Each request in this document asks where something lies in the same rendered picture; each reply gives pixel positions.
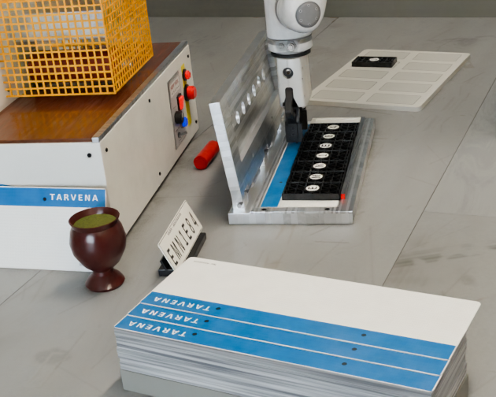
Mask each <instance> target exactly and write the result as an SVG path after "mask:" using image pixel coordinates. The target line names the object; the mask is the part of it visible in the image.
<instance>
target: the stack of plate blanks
mask: <svg viewBox="0 0 496 397"><path fill-rule="evenodd" d="M114 333H115V336H116V340H117V353H118V358H120V374H121V379H122V383H123V388H124V390H129V391H134V392H138V393H142V394H145V395H151V396H154V397H468V374H467V373H466V367H467V362H466V361H465V353H466V351H467V339H465V338H466V333H465V335H464V337H463V339H462V341H461V342H460V344H459V346H458V348H457V349H456V351H455V353H454V355H453V357H452V358H451V360H450V362H449V364H448V366H447V367H446V369H445V371H444V373H443V375H441V376H432V375H428V374H424V373H416V372H412V371H408V370H404V369H396V368H392V367H388V366H384V365H376V364H372V363H367V362H360V361H356V360H352V359H347V358H340V357H335V356H331V355H327V354H320V353H315V352H311V351H304V350H299V349H295V348H291V347H284V346H279V345H275V344H270V343H263V342H259V341H255V340H251V339H243V338H239V337H234V336H227V335H223V334H219V333H214V332H207V331H202V330H198V329H194V328H187V327H182V326H178V325H170V324H166V323H162V322H158V321H151V320H146V319H142V318H137V317H130V316H128V315H126V316H124V317H123V318H122V319H121V320H120V321H119V322H117V323H116V324H115V325H114Z"/></svg>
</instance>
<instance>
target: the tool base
mask: <svg viewBox="0 0 496 397"><path fill-rule="evenodd" d="M283 118H284V115H281V122H280V125H279V127H278V129H277V131H278V136H277V137H276V140H275V142H274V143H273V145H272V147H270V146H271V144H270V146H269V148H268V149H265V150H264V152H265V156H264V158H263V161H262V163H261V165H260V167H259V169H260V170H261V171H260V174H259V176H258V178H257V180H256V182H255V184H254V186H253V187H251V185H252V184H251V185H250V188H249V189H246V190H245V191H244V195H245V198H244V200H243V202H234V203H232V206H231V209H230V210H229V212H228V220H229V224H353V221H354V218H355V214H356V210H357V204H358V200H359V197H360V193H361V187H362V183H363V179H364V175H365V170H366V165H367V162H368V156H369V152H370V148H371V145H372V138H373V135H374V131H375V118H366V120H365V126H364V129H363V132H362V136H361V141H360V145H359V147H358V151H357V156H356V160H355V163H354V167H353V172H352V175H351V178H350V184H349V187H348V191H347V194H346V199H340V200H339V204H338V206H337V207H260V205H261V202H262V200H263V198H264V196H265V193H266V191H267V189H268V186H269V184H270V182H271V180H272V177H273V175H274V173H275V171H276V168H277V165H278V164H279V161H280V159H281V157H282V155H283V152H284V150H285V148H286V145H287V141H286V132H285V122H283ZM264 208H265V209H267V210H261V209H264ZM326 208H329V209H330V210H325V209H326Z"/></svg>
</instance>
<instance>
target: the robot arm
mask: <svg viewBox="0 0 496 397"><path fill-rule="evenodd" d="M326 3H327V0H264V4H265V21H266V30H267V40H268V42H267V45H268V50H269V51H271V55H272V56H273V57H274V58H277V76H278V88H279V103H280V106H281V107H282V108H283V109H285V132H286V141H287V142H288V143H300V142H301V141H302V139H303V136H302V130H306V129H307V128H308V120H307V109H306V106H307V104H308V102H309V99H310V97H311V94H312V88H311V81H310V74H309V61H308V55H307V54H309V53H310V52H311V49H310V48H311V47H312V46H313V37H312V31H313V30H315V29H316V28H317V27H318V26H319V24H320V22H321V21H322V19H323V17H324V12H325V8H326Z"/></svg>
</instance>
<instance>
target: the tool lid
mask: <svg viewBox="0 0 496 397"><path fill-rule="evenodd" d="M267 42H268V40H267V30H264V31H259V32H258V34H257V36H256V37H255V39H254V40H253V42H252V43H251V44H250V46H249V47H248V48H247V50H246V52H245V53H244V55H243V56H242V57H241V58H240V60H239V62H238V63H237V64H236V66H235V67H234V68H233V70H232V71H231V73H230V74H229V76H228V78H227V79H226V80H225V81H224V83H223V84H222V86H221V87H220V89H219V90H218V92H217V93H216V94H215V95H214V97H213V99H212V100H211V102H210V103H209V108H210V112H211V116H212V119H213V125H214V128H215V132H216V135H217V141H218V145H219V148H220V154H221V157H222V161H223V164H224V171H225V174H226V177H227V181H228V186H229V190H230V193H231V200H232V202H233V203H234V202H243V200H244V198H245V195H244V191H245V190H246V189H249V188H250V185H251V184H252V185H251V187H253V186H254V184H255V182H256V180H257V178H258V176H259V174H260V171H261V170H260V169H259V167H260V165H261V163H262V161H263V158H264V156H265V152H264V150H265V149H268V148H269V146H270V144H271V146H270V147H272V145H273V143H274V142H275V140H276V137H277V136H278V131H277V129H278V127H279V125H280V122H281V115H284V114H285V109H283V108H282V107H281V106H280V103H279V88H278V76H277V69H276V63H275V58H274V57H273V56H272V55H271V51H269V50H268V45H267Z"/></svg>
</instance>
